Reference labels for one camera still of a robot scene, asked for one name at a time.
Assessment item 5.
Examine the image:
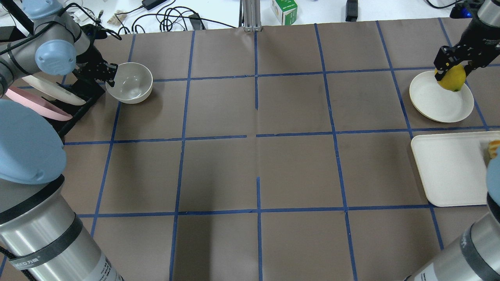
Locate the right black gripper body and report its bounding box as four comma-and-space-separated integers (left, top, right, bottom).
445, 18, 500, 66

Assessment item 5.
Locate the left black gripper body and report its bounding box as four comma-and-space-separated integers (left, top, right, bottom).
73, 45, 108, 82

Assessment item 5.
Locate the yellow lemon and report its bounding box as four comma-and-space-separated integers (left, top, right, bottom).
437, 64, 467, 92

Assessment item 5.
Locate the cream white bowl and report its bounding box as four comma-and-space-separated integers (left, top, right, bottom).
105, 62, 154, 104

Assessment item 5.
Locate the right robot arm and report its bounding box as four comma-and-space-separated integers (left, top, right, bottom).
406, 0, 500, 281

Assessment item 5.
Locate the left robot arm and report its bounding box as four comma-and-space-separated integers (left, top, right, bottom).
1, 0, 123, 281

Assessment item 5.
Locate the black dish rack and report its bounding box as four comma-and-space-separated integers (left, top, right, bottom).
41, 70, 105, 139

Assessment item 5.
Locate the cream round plate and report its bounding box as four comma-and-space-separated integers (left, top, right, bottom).
409, 71, 474, 123

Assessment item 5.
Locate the white plate in rack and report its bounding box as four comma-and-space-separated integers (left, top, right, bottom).
21, 74, 86, 106

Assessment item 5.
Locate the pink plate in rack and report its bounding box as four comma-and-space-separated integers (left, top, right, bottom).
5, 87, 73, 121

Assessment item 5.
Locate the black power adapter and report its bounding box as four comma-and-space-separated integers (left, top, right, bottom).
141, 0, 166, 11

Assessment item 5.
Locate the grilled bread piece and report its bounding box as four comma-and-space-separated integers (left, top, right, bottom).
487, 139, 500, 159

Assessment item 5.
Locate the white rectangular tray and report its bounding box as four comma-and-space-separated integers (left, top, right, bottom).
411, 131, 499, 207

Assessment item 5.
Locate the black device on desk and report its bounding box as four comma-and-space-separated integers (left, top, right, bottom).
345, 0, 359, 22

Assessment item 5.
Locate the green white small box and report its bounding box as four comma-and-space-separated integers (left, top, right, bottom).
270, 0, 298, 25

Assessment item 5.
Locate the black cable bundle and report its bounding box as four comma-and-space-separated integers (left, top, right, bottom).
115, 0, 237, 35

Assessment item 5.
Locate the aluminium frame post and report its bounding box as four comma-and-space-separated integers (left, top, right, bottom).
239, 0, 262, 32

